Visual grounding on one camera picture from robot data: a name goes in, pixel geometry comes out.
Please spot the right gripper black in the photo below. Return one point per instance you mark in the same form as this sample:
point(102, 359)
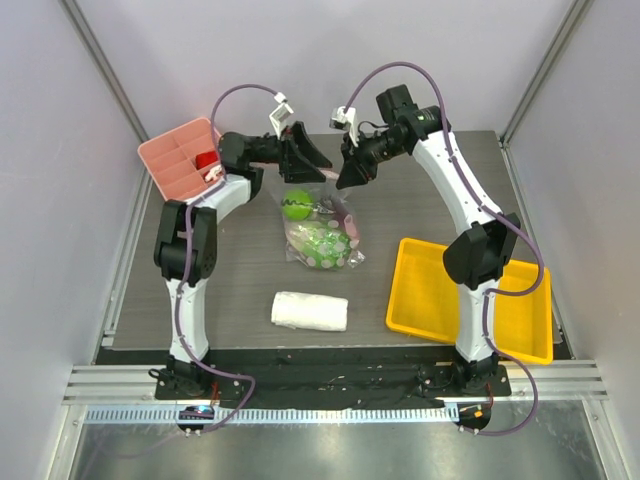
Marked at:
point(360, 159)

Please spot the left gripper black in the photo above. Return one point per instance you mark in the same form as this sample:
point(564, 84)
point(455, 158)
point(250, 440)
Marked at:
point(300, 172)

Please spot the purple toy eggplant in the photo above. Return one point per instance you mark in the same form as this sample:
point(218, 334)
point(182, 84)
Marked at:
point(328, 206)

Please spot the green toy ball black zigzag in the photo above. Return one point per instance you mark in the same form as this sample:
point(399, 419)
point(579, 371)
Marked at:
point(297, 204)

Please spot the clear zip top bag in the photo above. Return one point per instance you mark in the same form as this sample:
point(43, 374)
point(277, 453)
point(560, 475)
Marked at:
point(347, 222)

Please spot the green polka dot toy food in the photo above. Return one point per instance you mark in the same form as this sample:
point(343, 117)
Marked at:
point(319, 245)

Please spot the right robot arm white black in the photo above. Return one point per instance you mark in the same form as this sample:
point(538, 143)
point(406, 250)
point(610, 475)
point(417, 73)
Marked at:
point(476, 259)

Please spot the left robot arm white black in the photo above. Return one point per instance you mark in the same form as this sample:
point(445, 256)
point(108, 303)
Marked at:
point(186, 252)

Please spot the red santa toy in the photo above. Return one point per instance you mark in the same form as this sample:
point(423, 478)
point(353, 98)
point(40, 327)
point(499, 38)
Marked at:
point(209, 166)

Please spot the pink divided organizer box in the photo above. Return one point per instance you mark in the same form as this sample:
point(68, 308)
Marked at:
point(170, 159)

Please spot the yellow plastic tray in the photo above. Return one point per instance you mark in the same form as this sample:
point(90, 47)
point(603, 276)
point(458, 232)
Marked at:
point(424, 303)

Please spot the white rolled towel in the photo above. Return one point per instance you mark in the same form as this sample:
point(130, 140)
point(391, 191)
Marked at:
point(309, 311)

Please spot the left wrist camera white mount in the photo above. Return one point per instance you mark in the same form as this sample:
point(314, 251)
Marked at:
point(280, 114)

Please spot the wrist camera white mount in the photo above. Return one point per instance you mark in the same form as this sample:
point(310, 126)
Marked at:
point(280, 114)
point(345, 119)

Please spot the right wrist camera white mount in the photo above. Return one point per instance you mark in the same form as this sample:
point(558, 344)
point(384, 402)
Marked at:
point(345, 119)

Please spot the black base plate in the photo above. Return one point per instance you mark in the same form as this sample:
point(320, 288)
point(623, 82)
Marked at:
point(234, 383)

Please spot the aluminium frame rail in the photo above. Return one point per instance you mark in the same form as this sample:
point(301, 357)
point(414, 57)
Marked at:
point(562, 380)

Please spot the white slotted cable duct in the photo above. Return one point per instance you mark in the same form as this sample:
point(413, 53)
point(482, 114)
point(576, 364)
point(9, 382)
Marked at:
point(199, 414)

